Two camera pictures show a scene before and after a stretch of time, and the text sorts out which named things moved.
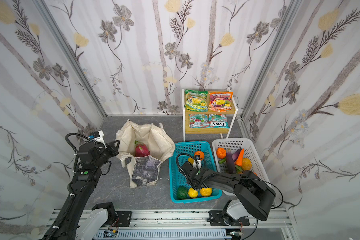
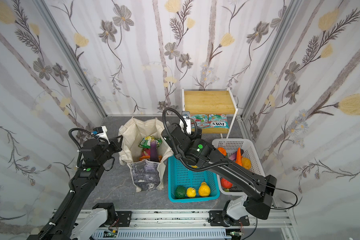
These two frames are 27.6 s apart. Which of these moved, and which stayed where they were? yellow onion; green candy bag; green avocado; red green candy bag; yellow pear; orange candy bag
Moved: orange candy bag; green candy bag
Stayed: yellow pear; yellow onion; red green candy bag; green avocado
